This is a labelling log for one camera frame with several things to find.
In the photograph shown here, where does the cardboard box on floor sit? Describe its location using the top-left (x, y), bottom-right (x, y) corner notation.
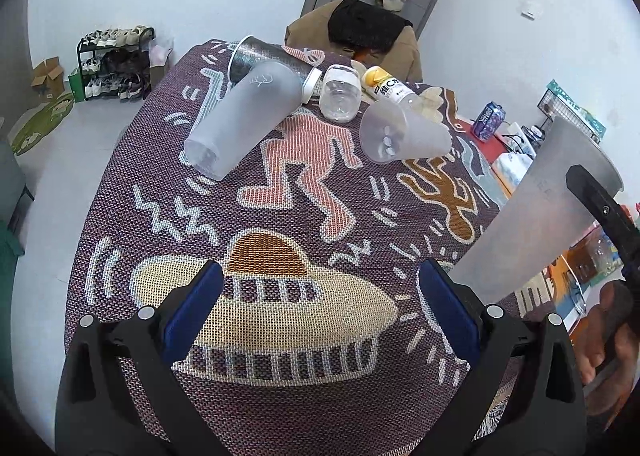
top-left (32, 57), bottom-right (64, 101)

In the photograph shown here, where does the black wire wall basket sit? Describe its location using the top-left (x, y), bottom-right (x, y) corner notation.
top-left (537, 83), bottom-right (606, 144)

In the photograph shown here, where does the person's right hand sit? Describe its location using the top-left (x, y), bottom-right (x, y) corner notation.
top-left (574, 281), bottom-right (639, 432)

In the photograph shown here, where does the black shoe rack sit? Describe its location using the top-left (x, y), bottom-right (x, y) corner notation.
top-left (76, 25), bottom-right (155, 101)

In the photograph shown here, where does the chair with tan coat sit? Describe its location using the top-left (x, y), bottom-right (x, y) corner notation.
top-left (284, 0), bottom-right (423, 83)

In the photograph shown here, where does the amber liquid plastic bottle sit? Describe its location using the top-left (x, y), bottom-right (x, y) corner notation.
top-left (566, 227), bottom-right (622, 285)

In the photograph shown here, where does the purple patterned woven blanket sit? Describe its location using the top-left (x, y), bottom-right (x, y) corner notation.
top-left (65, 40), bottom-right (506, 455)

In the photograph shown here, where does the frosted cup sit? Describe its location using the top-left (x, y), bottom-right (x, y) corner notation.
top-left (359, 100), bottom-right (451, 164)
top-left (447, 115), bottom-right (625, 310)
top-left (183, 61), bottom-right (302, 181)

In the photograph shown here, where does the purple drink can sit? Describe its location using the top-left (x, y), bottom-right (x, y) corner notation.
top-left (471, 101), bottom-right (506, 142)

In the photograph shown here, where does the black garment on chair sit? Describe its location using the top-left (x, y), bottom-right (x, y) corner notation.
top-left (328, 0), bottom-right (412, 52)

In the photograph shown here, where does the green floor mat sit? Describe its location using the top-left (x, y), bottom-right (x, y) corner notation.
top-left (11, 92), bottom-right (74, 156)

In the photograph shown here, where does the clear plastic jar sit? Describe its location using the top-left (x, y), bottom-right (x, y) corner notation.
top-left (319, 64), bottom-right (361, 124)

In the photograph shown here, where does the white blue tissue pack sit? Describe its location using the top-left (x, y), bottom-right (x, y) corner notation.
top-left (491, 152), bottom-right (533, 193)

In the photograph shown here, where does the yellow cap plastic bottle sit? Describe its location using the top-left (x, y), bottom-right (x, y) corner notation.
top-left (361, 66), bottom-right (419, 108)

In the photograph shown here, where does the dark patterned paper cup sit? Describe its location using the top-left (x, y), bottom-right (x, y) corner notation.
top-left (228, 36), bottom-right (326, 104)

